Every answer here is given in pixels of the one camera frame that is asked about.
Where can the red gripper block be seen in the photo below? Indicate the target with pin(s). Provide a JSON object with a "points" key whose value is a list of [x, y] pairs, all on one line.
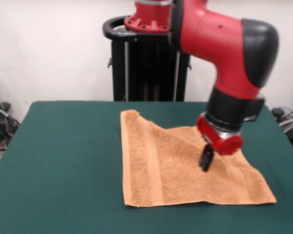
{"points": [[228, 145]]}

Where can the tan terry towel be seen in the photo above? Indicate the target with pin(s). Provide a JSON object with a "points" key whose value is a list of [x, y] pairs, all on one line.
{"points": [[173, 170]]}

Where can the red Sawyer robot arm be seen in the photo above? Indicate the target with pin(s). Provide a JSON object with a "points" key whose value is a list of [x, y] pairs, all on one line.
{"points": [[222, 48]]}

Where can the grey chair base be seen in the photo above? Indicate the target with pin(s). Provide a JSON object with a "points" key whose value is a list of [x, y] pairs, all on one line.
{"points": [[286, 125]]}

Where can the dark green table cloth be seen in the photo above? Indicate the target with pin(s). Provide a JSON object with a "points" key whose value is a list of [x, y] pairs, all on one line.
{"points": [[63, 170]]}

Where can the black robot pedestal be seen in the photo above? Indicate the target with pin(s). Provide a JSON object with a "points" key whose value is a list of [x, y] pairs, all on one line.
{"points": [[141, 73]]}

